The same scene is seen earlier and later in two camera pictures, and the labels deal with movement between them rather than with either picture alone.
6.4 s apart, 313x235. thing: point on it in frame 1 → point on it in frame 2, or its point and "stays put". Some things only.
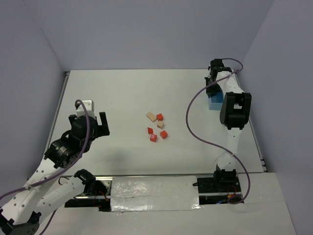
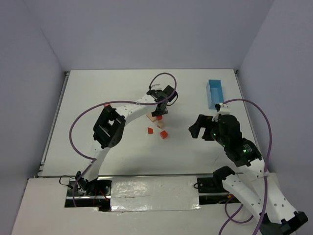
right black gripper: x=211 y=86 → x=208 y=129
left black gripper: x=98 y=126 → x=160 y=109
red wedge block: x=150 y=130 stays put
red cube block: x=164 y=134 stays put
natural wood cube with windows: x=160 y=124 stays put
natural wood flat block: x=151 y=116 stays put
